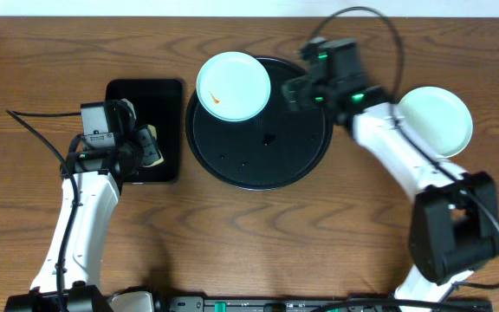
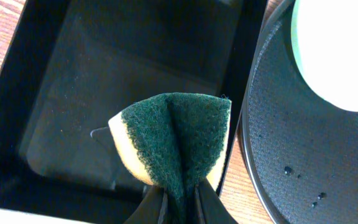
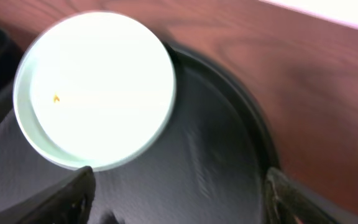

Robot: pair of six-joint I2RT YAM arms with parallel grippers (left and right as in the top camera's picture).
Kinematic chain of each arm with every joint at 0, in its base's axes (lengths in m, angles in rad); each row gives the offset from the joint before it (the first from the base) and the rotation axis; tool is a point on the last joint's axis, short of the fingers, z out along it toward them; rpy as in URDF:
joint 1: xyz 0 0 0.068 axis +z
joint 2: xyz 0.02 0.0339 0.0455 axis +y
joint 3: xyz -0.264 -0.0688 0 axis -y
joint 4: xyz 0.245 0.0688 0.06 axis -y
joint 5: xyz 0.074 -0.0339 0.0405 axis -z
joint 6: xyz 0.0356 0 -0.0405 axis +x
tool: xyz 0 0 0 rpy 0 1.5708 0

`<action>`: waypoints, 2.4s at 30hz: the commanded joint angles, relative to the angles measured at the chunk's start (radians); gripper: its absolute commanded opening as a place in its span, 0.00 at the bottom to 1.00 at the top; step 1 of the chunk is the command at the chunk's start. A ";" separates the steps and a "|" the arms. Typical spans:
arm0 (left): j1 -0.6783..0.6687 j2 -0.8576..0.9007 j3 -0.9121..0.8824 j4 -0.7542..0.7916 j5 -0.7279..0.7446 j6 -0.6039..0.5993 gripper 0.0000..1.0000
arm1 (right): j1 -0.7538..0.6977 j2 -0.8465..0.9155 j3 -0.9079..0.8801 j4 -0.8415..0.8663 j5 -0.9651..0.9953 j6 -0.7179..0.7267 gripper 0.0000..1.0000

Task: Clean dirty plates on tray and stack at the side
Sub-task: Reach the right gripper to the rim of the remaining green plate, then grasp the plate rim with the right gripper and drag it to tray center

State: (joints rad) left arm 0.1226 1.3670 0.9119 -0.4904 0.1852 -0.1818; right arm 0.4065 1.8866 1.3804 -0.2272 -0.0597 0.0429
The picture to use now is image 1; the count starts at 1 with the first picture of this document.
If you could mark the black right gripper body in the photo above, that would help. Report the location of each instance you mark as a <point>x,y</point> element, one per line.
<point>307,96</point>

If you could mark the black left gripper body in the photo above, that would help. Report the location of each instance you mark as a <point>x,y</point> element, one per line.
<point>144,145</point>

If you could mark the yellow green sponge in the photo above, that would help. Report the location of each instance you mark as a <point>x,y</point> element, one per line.
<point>152,155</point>

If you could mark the light blue plate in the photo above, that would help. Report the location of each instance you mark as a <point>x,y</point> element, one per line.
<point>233,86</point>
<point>439,117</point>

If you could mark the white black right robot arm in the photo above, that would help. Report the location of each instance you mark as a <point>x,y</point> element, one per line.
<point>455,214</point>

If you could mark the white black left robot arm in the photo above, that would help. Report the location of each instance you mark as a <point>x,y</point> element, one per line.
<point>70,276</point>

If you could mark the black rectangular tray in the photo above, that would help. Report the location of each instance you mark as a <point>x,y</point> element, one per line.
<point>159,103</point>

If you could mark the black round tray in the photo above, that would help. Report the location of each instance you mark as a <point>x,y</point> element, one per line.
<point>271,150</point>

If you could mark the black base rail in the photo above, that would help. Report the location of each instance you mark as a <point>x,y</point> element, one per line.
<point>202,304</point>

